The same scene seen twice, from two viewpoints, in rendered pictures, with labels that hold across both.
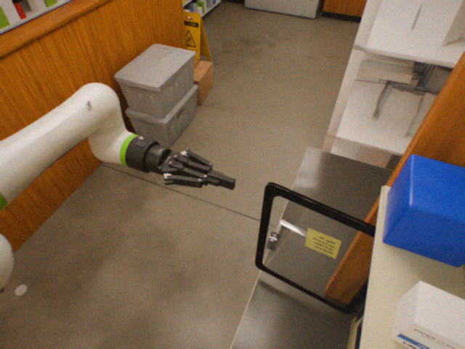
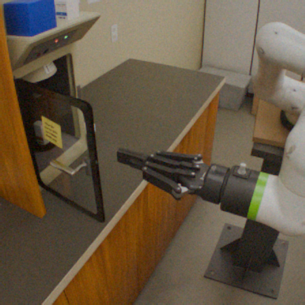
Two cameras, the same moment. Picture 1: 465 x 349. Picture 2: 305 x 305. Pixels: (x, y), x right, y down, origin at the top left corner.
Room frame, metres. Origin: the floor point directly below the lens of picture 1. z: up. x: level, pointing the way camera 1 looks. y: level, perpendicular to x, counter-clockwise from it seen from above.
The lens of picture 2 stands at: (1.06, 0.09, 1.72)
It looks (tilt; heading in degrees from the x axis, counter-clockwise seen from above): 36 degrees down; 184
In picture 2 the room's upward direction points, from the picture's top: straight up
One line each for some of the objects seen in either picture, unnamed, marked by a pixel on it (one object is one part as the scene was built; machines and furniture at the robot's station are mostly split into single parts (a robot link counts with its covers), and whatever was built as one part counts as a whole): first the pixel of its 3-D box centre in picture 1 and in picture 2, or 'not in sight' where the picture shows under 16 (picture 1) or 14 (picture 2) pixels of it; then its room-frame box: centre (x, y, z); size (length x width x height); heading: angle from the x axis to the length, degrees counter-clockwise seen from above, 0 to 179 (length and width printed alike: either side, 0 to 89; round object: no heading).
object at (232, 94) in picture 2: not in sight; (221, 88); (-2.38, 0.71, 0.17); 0.60 x 0.42 x 0.33; 65
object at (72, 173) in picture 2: not in sight; (67, 165); (0.43, -0.16, 1.20); 0.10 x 0.05 x 0.03; 59
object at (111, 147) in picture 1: (114, 142); (289, 202); (0.65, 0.32, 1.31); 0.14 x 0.11 x 0.13; 67
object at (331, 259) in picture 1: (313, 257); (58, 152); (0.36, -0.21, 1.19); 0.30 x 0.01 x 0.40; 59
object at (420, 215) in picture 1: (434, 209); (30, 15); (0.25, -0.28, 1.56); 0.10 x 0.10 x 0.09; 67
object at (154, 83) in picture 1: (160, 81); not in sight; (2.33, 0.58, 0.49); 0.60 x 0.42 x 0.33; 157
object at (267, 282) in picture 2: not in sight; (267, 212); (-0.15, 0.67, 0.45); 0.48 x 0.48 x 0.90; 68
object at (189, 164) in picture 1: (192, 166); (169, 173); (0.57, 0.10, 1.30); 0.11 x 0.01 x 0.04; 68
